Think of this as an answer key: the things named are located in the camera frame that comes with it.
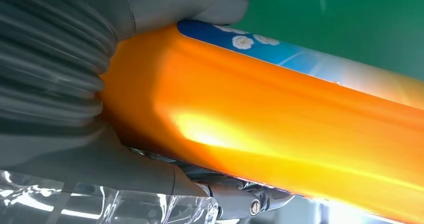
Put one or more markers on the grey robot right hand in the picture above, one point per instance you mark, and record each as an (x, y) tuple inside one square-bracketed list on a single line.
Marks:
[(99, 169)]

